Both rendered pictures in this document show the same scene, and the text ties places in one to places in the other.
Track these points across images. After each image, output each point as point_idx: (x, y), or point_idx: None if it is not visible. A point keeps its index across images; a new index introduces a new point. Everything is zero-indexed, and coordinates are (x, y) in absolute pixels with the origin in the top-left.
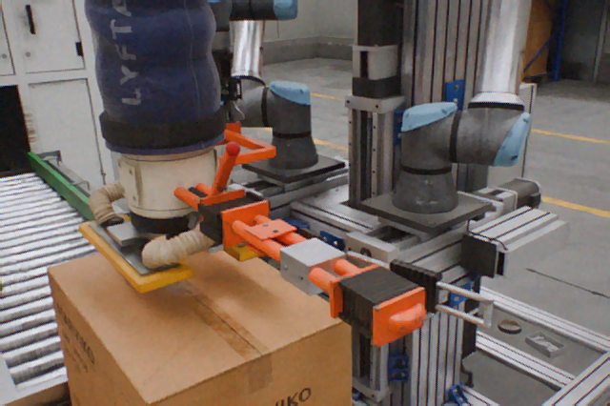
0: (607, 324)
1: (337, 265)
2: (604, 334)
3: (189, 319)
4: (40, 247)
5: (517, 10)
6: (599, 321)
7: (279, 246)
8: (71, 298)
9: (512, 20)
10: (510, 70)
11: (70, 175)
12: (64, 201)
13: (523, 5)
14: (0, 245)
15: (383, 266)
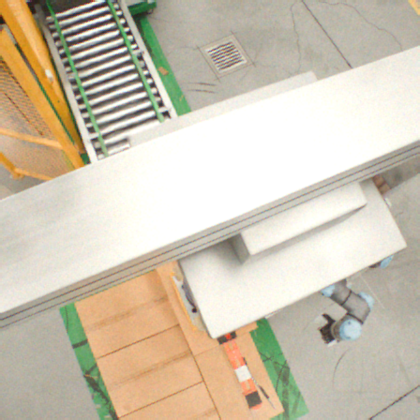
0: (406, 189)
1: (247, 380)
2: (400, 196)
3: None
4: (122, 115)
5: (360, 272)
6: (403, 186)
7: (235, 366)
8: (165, 290)
9: (357, 273)
10: (349, 280)
11: (129, 23)
12: (128, 56)
13: (364, 271)
14: (102, 111)
15: (258, 386)
